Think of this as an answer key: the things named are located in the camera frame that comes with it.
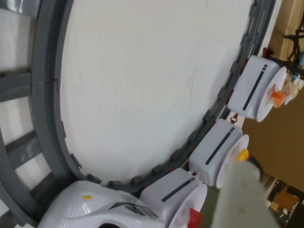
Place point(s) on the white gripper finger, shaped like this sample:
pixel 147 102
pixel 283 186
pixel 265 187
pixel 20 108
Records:
pixel 240 202

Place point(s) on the red tuna toy sushi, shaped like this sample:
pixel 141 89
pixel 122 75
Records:
pixel 195 218

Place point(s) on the yellow egg toy sushi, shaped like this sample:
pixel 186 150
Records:
pixel 243 155

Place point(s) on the orange shrimp toy sushi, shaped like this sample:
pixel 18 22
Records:
pixel 278 97

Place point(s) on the spare white toy sushi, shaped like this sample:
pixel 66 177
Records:
pixel 298 90

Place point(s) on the white Shinkansen toy locomotive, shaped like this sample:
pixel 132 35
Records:
pixel 83 213

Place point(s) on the red coupler hook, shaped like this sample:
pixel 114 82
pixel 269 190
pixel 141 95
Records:
pixel 234 118
pixel 193 174

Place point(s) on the white train wagon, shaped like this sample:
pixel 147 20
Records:
pixel 209 147
pixel 249 83
pixel 161 187

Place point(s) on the black tripod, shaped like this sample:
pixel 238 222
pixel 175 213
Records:
pixel 295 38

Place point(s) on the grey toy rail track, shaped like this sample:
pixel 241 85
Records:
pixel 47 71

